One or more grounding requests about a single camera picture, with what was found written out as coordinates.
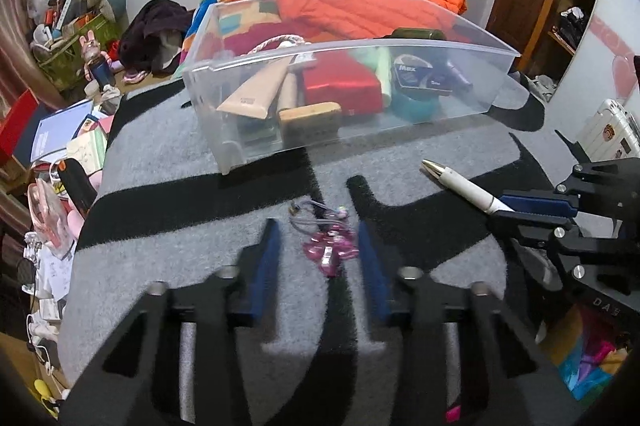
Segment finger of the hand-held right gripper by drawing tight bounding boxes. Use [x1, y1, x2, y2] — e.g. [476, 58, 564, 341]
[487, 211, 640, 297]
[500, 129, 640, 219]

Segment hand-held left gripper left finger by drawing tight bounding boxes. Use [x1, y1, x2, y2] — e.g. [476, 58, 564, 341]
[59, 217, 282, 426]

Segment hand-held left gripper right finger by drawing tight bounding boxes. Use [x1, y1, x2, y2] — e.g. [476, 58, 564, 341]
[356, 221, 586, 426]

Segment white pen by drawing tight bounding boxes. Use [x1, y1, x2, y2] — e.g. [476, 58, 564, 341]
[421, 158, 516, 214]

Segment clear plastic bin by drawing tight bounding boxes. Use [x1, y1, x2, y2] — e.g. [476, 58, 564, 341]
[181, 0, 522, 175]

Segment teal tube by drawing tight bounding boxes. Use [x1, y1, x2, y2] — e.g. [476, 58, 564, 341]
[390, 88, 443, 123]

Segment wooden brush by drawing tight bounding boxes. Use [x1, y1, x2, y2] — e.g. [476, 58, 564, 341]
[277, 73, 343, 139]

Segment pale green highlighter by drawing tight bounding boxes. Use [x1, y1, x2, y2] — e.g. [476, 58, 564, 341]
[377, 48, 393, 102]

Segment pink white braided rope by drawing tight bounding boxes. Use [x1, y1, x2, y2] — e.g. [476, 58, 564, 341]
[247, 34, 306, 57]

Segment colourful printed cloth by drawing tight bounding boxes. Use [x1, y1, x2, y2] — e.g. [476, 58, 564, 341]
[540, 306, 631, 394]

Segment white suitcase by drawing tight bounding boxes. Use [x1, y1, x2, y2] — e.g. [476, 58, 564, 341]
[575, 98, 640, 162]

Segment grey bag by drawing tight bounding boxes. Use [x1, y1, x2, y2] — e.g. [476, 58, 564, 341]
[525, 75, 556, 102]

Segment grey and black blanket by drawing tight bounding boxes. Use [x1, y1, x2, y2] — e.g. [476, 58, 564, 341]
[57, 73, 601, 426]

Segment black bottle with purple label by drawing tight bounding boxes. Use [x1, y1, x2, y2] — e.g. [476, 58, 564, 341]
[445, 58, 473, 89]

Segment white wardrobe door pink ribbon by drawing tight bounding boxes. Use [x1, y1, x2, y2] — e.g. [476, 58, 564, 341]
[550, 0, 640, 147]

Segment dark blue tin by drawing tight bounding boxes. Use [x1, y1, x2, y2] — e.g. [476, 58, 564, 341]
[392, 53, 453, 94]

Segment black and white clothes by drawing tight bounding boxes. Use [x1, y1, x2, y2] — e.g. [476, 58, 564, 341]
[560, 6, 586, 34]

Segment pink plastic holder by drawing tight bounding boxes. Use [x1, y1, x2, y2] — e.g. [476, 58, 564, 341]
[65, 171, 103, 237]

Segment black and orange tool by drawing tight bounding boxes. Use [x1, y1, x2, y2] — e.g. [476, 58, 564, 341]
[57, 157, 98, 214]

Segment green bottle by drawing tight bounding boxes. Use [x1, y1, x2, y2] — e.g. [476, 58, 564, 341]
[392, 27, 447, 42]

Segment cream printed book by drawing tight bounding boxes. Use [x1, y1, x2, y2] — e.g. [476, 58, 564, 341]
[66, 126, 108, 177]

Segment pink clear pouch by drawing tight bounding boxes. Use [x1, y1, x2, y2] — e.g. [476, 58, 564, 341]
[27, 181, 76, 259]

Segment blue and white book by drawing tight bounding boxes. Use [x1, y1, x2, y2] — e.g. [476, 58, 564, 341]
[30, 101, 93, 162]

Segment rabbit bottle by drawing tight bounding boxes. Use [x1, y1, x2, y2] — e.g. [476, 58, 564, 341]
[80, 31, 117, 87]

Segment dark clothes pile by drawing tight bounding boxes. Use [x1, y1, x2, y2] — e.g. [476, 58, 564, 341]
[121, 0, 193, 74]

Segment navy book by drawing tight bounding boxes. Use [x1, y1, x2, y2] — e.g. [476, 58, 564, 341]
[12, 106, 51, 167]

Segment green bag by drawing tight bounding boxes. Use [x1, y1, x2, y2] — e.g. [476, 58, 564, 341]
[35, 13, 123, 89]

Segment large red box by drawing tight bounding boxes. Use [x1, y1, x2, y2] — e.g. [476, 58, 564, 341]
[0, 88, 40, 159]

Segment brown curtain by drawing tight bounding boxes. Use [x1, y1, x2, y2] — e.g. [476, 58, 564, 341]
[0, 0, 46, 117]

